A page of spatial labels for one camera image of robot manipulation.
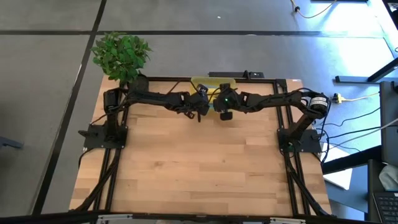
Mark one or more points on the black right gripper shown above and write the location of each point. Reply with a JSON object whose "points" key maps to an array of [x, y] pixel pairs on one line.
{"points": [[228, 101]]}

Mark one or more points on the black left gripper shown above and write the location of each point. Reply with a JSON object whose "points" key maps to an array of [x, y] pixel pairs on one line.
{"points": [[199, 102]]}

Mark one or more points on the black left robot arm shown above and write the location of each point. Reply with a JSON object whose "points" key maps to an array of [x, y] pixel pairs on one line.
{"points": [[149, 98]]}

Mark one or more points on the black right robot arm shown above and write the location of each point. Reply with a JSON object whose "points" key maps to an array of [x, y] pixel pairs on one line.
{"points": [[289, 105]]}

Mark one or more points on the yellow translucent plastic bin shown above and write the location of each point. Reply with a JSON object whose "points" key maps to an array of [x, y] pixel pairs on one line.
{"points": [[213, 81]]}

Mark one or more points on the black plant pot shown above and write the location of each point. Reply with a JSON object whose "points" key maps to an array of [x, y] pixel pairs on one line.
{"points": [[138, 83]]}

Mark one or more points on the green artificial plant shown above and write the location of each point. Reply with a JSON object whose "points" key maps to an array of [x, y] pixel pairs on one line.
{"points": [[119, 56]]}

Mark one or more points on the yellow power plug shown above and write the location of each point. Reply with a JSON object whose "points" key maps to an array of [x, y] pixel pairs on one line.
{"points": [[338, 98]]}

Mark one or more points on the black desk leg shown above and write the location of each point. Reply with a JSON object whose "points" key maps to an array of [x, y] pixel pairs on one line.
{"points": [[351, 79]]}

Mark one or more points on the white paper sheet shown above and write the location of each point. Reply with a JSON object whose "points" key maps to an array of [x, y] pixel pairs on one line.
{"points": [[340, 179]]}

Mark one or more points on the dark desk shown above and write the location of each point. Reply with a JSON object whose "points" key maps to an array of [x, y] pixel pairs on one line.
{"points": [[371, 186]]}

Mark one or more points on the black crossbar with silver brackets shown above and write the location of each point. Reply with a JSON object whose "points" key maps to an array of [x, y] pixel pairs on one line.
{"points": [[46, 219]]}

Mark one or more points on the grey floor object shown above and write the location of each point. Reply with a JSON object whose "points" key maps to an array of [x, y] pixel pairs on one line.
{"points": [[9, 143]]}

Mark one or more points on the white crumpled bag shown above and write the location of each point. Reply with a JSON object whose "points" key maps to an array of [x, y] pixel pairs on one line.
{"points": [[390, 177]]}

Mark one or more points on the black keyboard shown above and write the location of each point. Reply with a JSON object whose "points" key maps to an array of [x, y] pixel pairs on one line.
{"points": [[387, 208]]}

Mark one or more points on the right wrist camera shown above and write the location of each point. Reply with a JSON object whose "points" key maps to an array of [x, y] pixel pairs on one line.
{"points": [[226, 115]]}

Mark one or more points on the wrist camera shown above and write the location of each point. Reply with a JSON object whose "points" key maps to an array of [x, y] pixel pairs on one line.
{"points": [[202, 89], [226, 115]]}

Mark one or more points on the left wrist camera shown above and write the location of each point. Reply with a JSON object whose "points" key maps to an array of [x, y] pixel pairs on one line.
{"points": [[202, 89]]}

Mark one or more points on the black bracket bar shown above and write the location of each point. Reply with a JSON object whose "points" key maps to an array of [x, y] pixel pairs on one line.
{"points": [[230, 74]]}

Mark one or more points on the black aluminium rig frame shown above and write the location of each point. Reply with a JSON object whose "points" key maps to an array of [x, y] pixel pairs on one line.
{"points": [[168, 79]]}

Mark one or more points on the black furniture frame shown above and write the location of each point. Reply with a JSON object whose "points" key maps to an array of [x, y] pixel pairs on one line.
{"points": [[393, 7]]}

